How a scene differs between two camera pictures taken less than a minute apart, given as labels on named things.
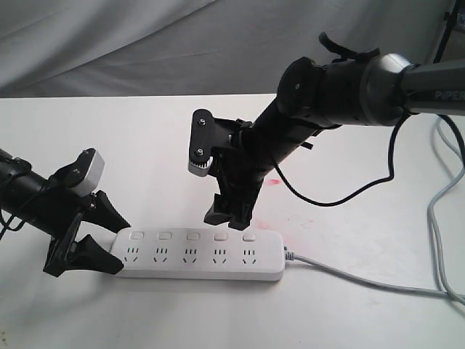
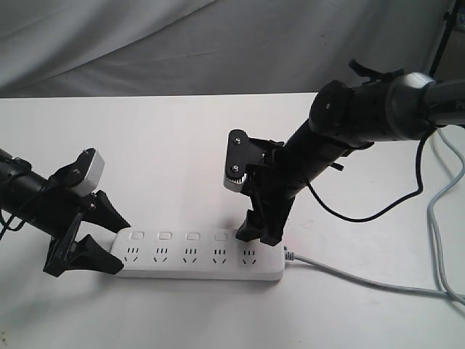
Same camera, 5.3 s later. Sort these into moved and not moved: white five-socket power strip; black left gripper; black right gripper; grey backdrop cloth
Moved: black right gripper
Not moved: grey backdrop cloth; white five-socket power strip; black left gripper
